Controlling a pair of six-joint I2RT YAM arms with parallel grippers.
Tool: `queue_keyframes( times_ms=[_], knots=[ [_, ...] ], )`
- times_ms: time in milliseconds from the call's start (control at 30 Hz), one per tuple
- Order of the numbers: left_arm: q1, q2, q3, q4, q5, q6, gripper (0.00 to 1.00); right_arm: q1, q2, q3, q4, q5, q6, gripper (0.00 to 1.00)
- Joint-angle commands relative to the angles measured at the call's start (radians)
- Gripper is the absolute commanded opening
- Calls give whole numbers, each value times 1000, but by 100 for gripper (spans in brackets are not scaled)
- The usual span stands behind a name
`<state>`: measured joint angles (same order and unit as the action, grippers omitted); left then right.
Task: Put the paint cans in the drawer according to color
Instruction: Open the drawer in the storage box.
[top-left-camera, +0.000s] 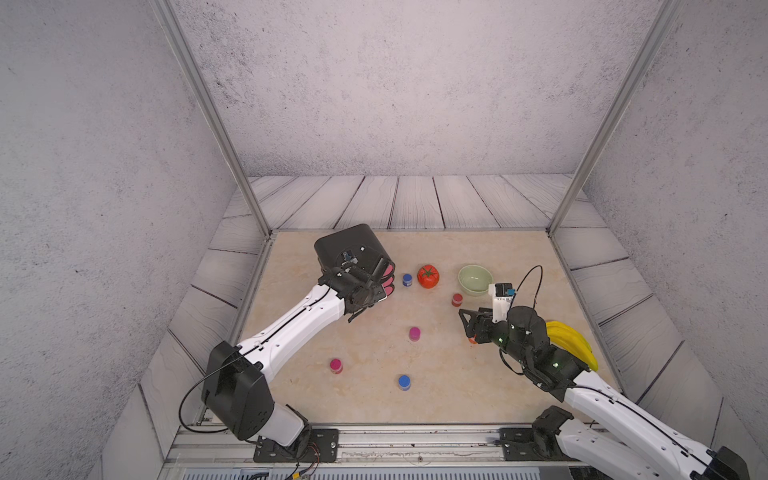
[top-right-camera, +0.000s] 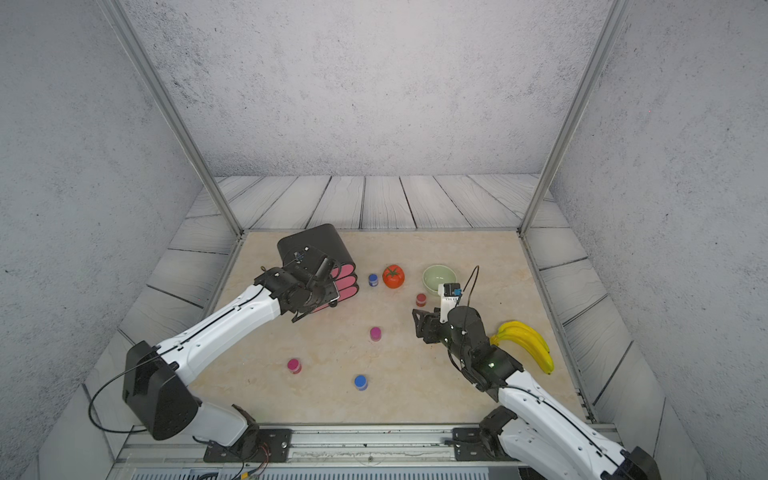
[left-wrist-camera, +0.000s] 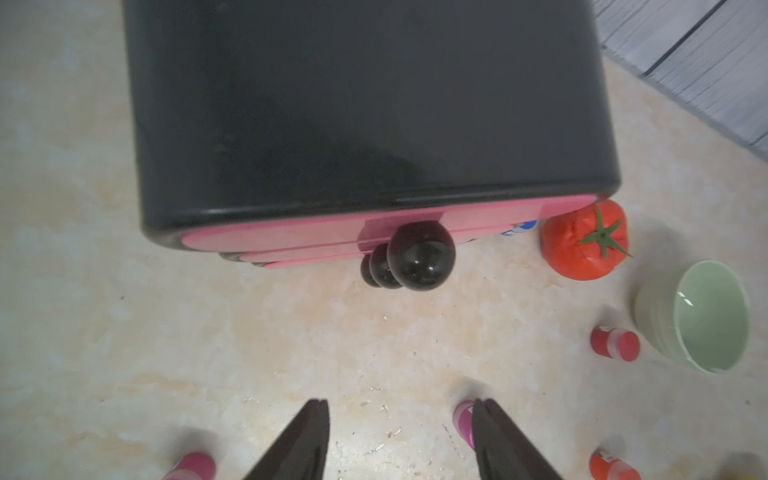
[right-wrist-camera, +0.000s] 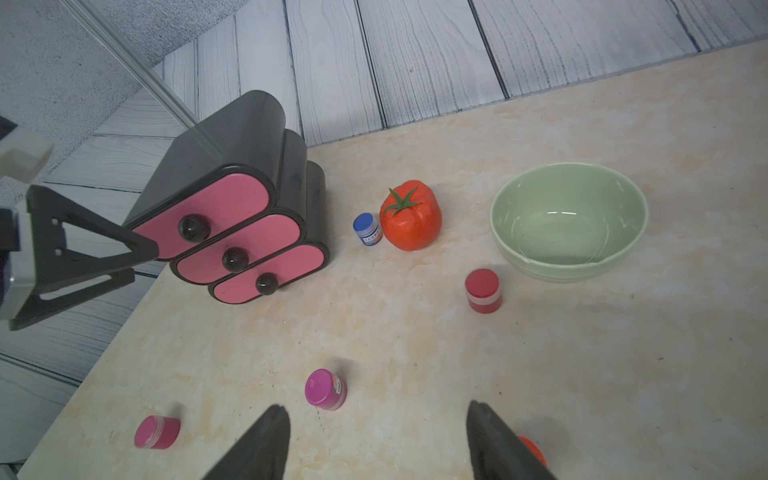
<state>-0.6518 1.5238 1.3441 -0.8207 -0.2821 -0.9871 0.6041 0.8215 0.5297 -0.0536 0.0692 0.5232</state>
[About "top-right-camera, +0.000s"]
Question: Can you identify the black pink drawer cabinet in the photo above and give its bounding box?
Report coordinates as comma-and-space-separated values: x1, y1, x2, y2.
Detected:
277, 223, 359, 321

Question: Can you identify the magenta paint can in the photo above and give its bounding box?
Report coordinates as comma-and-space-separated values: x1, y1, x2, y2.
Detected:
287, 358, 302, 374

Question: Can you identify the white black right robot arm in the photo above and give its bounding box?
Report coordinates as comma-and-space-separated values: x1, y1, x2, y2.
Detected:
412, 306, 661, 479

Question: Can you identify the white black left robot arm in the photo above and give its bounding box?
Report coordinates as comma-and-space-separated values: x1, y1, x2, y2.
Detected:
122, 256, 341, 447

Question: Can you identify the yellow banana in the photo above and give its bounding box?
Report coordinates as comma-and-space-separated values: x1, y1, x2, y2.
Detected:
490, 321, 555, 375

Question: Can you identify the green bowl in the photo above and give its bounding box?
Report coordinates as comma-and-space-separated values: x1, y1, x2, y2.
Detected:
422, 264, 457, 295

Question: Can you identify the red tomato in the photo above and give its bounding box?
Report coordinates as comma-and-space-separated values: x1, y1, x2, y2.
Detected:
382, 264, 405, 289

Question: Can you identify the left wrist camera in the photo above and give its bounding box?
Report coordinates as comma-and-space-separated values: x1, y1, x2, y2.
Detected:
294, 245, 324, 271

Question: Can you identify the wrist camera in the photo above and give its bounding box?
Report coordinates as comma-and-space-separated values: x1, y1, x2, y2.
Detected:
437, 282, 463, 324
294, 245, 324, 271

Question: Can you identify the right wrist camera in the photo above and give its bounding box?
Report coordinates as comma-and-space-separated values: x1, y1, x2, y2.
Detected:
437, 282, 463, 324

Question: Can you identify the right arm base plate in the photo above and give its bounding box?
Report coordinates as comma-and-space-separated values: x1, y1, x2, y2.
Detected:
444, 426, 513, 462

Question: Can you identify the aluminium front rail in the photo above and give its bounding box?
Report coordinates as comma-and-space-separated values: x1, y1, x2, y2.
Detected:
108, 424, 544, 479

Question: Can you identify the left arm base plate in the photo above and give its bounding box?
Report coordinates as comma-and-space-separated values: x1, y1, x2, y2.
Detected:
203, 428, 293, 464

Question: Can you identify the left metal frame post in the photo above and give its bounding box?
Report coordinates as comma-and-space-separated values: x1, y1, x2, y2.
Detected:
98, 0, 244, 239

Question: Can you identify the metal frame post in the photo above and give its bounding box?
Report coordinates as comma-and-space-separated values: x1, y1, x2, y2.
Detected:
518, 0, 632, 238
98, 0, 244, 239

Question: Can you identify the right metal frame post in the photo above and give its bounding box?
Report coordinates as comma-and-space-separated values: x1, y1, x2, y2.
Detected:
518, 0, 632, 238

